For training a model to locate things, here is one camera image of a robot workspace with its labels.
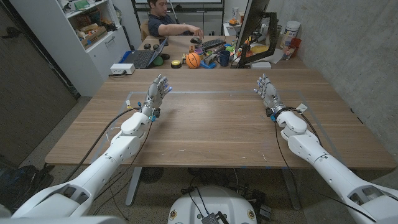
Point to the white power strip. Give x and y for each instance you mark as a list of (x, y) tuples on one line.
[(122, 68)]

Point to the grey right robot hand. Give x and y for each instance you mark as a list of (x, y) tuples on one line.
[(270, 95)]

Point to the open dark laptop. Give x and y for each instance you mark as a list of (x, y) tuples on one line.
[(141, 57)]

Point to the grey table leg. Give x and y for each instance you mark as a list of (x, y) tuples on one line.
[(134, 186), (291, 189)]

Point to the black yellow round button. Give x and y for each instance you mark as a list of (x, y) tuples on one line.
[(176, 64)]

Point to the red cup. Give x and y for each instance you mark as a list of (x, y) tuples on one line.
[(295, 45)]

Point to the yellow toy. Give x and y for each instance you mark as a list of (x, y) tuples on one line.
[(258, 49)]

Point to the person in dark shirt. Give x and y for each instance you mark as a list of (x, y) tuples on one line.
[(158, 23)]

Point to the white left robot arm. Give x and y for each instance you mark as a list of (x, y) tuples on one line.
[(102, 165)]

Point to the white paper tag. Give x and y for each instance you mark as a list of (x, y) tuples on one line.
[(301, 108)]

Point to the cardboard box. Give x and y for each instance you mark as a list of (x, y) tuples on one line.
[(93, 37)]

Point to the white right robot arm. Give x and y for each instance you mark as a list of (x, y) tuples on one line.
[(335, 174)]

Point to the black keyboard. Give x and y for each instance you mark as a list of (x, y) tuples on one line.
[(211, 43)]

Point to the flat white box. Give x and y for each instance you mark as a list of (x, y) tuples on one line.
[(260, 65)]

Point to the orange mini basketball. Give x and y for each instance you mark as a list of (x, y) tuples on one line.
[(193, 60)]

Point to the black bag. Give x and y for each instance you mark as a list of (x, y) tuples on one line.
[(21, 186)]

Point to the green round disc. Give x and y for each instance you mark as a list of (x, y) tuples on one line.
[(158, 61)]

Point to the blue toy block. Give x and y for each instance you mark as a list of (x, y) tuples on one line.
[(207, 65)]

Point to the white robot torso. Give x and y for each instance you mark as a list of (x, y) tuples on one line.
[(214, 202)]

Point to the dark blue mug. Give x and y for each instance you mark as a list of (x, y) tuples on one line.
[(224, 58)]

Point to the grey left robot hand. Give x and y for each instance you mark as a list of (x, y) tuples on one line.
[(154, 95)]

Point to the white shelf cabinet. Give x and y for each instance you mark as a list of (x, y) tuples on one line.
[(74, 62)]

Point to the black monitor stand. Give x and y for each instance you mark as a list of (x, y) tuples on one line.
[(273, 34)]

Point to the white plastic tub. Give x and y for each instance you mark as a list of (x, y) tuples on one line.
[(290, 32)]

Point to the black computer monitor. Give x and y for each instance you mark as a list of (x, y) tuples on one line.
[(252, 18)]

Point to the black computer mouse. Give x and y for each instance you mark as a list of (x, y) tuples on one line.
[(196, 40)]

